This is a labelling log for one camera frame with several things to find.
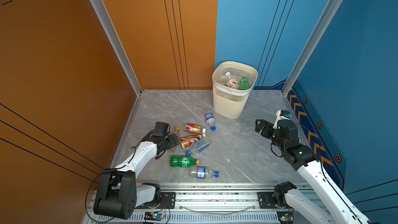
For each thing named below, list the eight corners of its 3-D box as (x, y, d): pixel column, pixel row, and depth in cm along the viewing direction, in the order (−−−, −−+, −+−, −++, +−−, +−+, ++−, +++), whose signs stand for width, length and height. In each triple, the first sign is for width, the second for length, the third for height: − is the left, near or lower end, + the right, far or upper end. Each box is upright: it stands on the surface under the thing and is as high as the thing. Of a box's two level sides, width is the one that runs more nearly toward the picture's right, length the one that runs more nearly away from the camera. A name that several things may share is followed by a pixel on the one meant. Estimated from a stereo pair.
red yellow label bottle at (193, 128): (184, 133, 98) (184, 129, 94) (186, 128, 101) (185, 123, 97) (205, 136, 97) (205, 132, 93) (206, 130, 100) (206, 125, 96)
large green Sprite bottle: (170, 168, 85) (169, 165, 80) (172, 158, 88) (170, 155, 84) (200, 168, 84) (199, 165, 80) (200, 158, 88) (200, 155, 84)
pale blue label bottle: (194, 156, 89) (193, 153, 85) (189, 149, 92) (188, 145, 88) (210, 146, 93) (210, 142, 89) (204, 139, 96) (204, 135, 92)
